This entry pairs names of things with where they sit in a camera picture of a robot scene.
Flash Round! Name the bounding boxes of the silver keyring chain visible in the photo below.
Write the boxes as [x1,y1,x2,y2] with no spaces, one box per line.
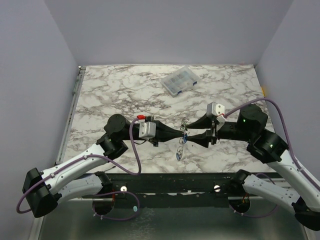
[176,117,189,161]

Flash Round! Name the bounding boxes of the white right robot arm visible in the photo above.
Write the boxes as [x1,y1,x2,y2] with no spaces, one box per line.
[187,102,320,231]

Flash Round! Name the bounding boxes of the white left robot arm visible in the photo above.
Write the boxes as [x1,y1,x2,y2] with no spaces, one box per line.
[16,114,183,218]

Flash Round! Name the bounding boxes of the clear plastic organizer box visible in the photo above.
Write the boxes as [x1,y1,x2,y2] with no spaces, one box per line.
[160,66,200,98]

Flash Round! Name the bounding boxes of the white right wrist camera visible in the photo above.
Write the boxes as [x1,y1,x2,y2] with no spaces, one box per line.
[206,102,226,124]

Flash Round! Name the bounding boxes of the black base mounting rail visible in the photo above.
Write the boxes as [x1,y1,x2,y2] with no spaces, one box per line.
[102,170,251,208]

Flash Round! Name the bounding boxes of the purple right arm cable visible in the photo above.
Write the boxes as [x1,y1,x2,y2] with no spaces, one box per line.
[223,97,320,195]

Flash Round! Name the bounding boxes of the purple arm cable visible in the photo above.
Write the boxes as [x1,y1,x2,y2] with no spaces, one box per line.
[223,97,320,195]
[16,117,142,215]

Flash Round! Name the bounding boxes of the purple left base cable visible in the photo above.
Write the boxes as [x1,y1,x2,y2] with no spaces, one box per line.
[92,191,140,222]

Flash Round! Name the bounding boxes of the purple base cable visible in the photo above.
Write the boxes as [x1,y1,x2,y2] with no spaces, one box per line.
[92,191,140,222]
[232,172,278,218]

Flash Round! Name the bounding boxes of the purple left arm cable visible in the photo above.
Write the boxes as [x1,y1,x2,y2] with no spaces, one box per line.
[16,117,142,215]

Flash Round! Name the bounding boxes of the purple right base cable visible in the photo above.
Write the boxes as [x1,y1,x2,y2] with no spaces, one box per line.
[232,172,278,218]

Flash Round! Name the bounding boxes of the aluminium extrusion frame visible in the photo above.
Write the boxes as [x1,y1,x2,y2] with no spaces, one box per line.
[28,66,87,240]

